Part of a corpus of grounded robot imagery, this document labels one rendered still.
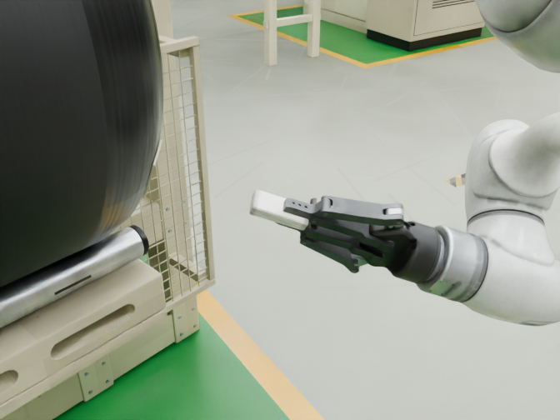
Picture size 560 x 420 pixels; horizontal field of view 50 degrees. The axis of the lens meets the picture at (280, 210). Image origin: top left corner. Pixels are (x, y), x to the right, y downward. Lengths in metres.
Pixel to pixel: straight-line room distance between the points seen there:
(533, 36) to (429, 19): 4.89
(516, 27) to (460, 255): 0.51
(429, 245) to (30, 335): 0.49
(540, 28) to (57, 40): 0.38
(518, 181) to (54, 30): 0.58
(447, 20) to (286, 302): 3.64
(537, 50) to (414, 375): 1.68
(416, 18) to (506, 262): 4.33
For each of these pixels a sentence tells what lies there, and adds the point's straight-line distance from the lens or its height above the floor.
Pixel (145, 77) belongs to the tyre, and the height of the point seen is 1.17.
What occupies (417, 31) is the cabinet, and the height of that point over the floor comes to 0.16.
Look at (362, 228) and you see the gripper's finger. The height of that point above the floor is 0.96.
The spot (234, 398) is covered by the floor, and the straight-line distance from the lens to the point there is 1.81.
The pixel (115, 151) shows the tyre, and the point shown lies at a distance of 0.59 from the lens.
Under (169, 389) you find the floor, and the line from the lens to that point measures 1.86.
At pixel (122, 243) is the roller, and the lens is 0.80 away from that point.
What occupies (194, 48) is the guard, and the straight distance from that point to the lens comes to 1.41.
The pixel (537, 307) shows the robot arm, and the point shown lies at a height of 0.86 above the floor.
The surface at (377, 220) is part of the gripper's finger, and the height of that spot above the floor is 0.98.
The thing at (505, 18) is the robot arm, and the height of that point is 1.29.
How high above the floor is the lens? 1.35
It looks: 30 degrees down
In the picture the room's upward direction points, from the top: straight up
